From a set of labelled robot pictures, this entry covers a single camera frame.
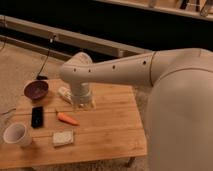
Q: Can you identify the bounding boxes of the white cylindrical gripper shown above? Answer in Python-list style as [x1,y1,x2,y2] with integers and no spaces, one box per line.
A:
[70,83,93,109]

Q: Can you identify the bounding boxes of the white sponge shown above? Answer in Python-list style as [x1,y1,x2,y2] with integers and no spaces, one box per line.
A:
[53,131,74,147]

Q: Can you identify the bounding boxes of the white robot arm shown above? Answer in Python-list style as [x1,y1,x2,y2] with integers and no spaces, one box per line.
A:
[60,48,213,171]

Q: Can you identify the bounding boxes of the white ceramic cup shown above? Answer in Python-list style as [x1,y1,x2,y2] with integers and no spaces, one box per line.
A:
[3,123,32,148]

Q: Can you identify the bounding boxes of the orange carrot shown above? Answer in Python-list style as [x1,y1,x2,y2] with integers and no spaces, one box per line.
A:
[57,112,79,126]

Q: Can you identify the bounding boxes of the purple bowl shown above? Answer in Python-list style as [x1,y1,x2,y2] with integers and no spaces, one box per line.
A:
[24,80,49,100]

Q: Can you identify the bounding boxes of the black rectangular phone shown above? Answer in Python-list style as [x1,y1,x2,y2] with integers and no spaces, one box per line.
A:
[31,106,43,128]

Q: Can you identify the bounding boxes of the wooden table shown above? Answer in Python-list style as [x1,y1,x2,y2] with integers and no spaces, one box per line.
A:
[0,79,147,169]

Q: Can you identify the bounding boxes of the black cable with plug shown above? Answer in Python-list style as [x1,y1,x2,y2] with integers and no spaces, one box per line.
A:
[35,34,56,81]

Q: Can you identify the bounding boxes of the grey cable left edge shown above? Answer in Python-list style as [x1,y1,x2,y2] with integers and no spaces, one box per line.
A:
[0,106,17,117]

